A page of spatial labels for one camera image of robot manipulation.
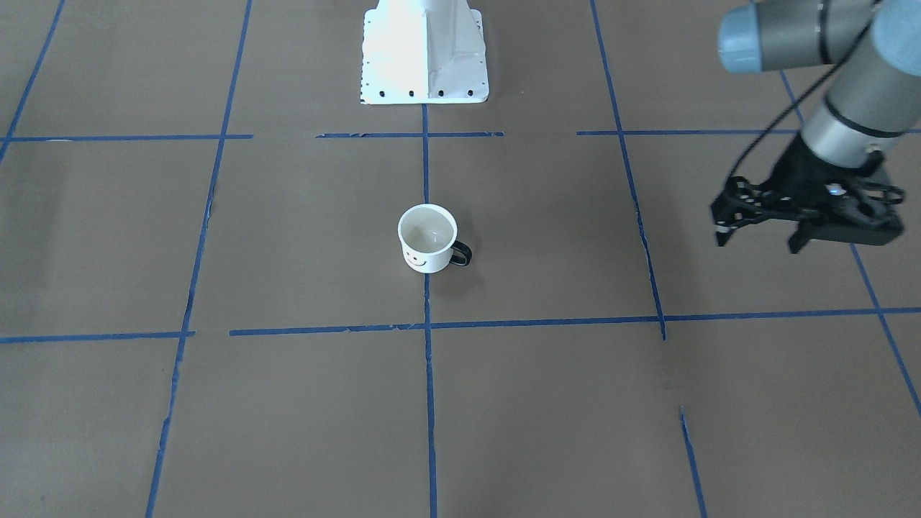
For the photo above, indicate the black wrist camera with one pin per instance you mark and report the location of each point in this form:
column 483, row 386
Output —
column 857, row 217

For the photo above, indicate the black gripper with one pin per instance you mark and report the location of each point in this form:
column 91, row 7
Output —
column 800, row 175

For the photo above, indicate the white pedestal column base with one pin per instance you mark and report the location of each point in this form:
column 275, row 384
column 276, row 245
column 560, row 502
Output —
column 423, row 52

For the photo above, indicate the white smiley mug black handle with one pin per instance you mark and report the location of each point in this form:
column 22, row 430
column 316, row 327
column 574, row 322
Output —
column 428, row 234

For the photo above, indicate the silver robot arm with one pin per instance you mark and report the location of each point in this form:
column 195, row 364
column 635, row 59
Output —
column 871, row 53

